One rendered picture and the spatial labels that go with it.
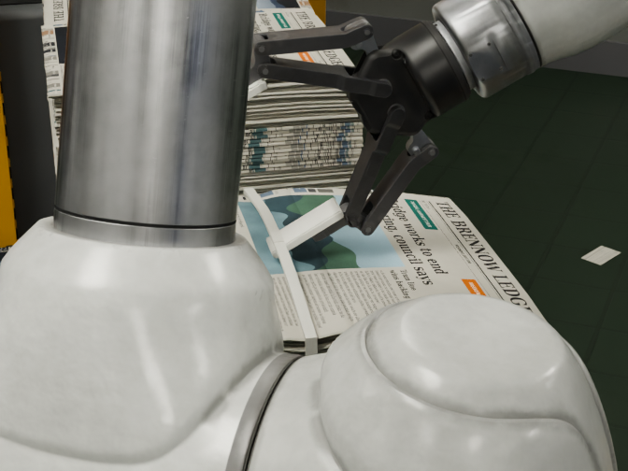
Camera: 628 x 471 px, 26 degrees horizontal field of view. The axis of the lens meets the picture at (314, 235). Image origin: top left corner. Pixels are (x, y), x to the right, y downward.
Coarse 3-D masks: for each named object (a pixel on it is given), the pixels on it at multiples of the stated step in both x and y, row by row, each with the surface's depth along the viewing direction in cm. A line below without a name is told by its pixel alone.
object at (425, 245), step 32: (320, 192) 131; (384, 224) 126; (416, 224) 127; (448, 224) 128; (352, 256) 119; (384, 256) 119; (416, 256) 120; (448, 256) 121; (480, 256) 122; (352, 288) 113; (384, 288) 113; (416, 288) 114; (448, 288) 114; (480, 288) 115; (512, 288) 116; (352, 320) 108; (544, 320) 112
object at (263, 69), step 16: (272, 64) 109; (288, 64) 110; (304, 64) 111; (320, 64) 112; (336, 64) 113; (288, 80) 110; (304, 80) 110; (320, 80) 110; (336, 80) 111; (352, 80) 110; (368, 80) 111; (384, 96) 111
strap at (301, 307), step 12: (252, 192) 129; (264, 204) 124; (264, 216) 121; (276, 228) 118; (276, 240) 116; (288, 252) 114; (288, 264) 112; (288, 276) 111; (300, 288) 110; (300, 300) 109; (300, 312) 107; (300, 324) 107; (312, 324) 106; (312, 336) 105
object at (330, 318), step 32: (288, 192) 130; (256, 224) 124; (288, 224) 124; (320, 256) 118; (288, 288) 113; (320, 288) 113; (288, 320) 108; (320, 320) 108; (288, 352) 106; (320, 352) 107
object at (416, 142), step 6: (420, 132) 115; (414, 138) 115; (420, 138) 115; (426, 138) 115; (408, 144) 116; (414, 144) 115; (420, 144) 116; (408, 150) 116; (414, 150) 115; (420, 150) 115
